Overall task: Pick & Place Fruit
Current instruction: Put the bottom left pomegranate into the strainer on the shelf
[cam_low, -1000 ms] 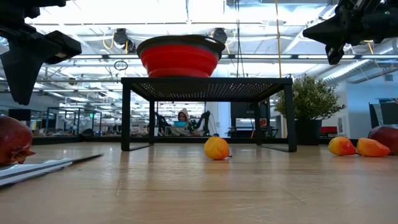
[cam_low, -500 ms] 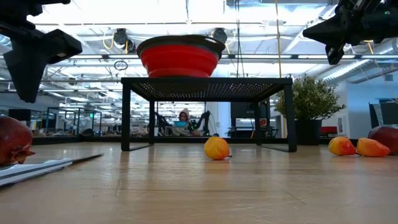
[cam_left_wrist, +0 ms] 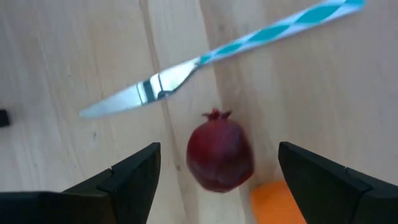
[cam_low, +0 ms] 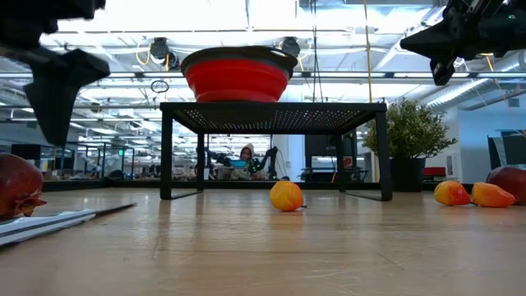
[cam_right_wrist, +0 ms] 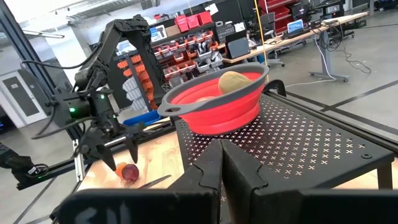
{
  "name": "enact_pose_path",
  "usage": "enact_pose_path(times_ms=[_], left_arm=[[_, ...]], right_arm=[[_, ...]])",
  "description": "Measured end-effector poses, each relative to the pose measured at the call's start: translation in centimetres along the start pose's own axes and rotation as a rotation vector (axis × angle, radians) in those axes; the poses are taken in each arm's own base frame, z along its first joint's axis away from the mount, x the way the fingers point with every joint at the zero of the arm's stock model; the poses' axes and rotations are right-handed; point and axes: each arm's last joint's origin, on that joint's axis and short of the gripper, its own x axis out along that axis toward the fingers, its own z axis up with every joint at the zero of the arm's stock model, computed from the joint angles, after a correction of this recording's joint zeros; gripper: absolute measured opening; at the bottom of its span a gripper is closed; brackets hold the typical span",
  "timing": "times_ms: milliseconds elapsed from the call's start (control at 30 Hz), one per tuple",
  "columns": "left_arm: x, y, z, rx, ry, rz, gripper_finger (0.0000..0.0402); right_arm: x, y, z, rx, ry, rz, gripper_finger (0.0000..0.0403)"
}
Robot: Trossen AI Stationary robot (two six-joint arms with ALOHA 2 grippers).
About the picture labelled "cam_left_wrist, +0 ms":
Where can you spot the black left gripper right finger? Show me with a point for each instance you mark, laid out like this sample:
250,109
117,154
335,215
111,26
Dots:
329,199

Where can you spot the orange carrot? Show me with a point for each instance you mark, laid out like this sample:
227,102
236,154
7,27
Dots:
270,205

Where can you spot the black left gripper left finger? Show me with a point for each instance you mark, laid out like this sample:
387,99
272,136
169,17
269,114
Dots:
124,199

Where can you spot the dark red pomegranate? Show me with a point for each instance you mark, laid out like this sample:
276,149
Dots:
217,155

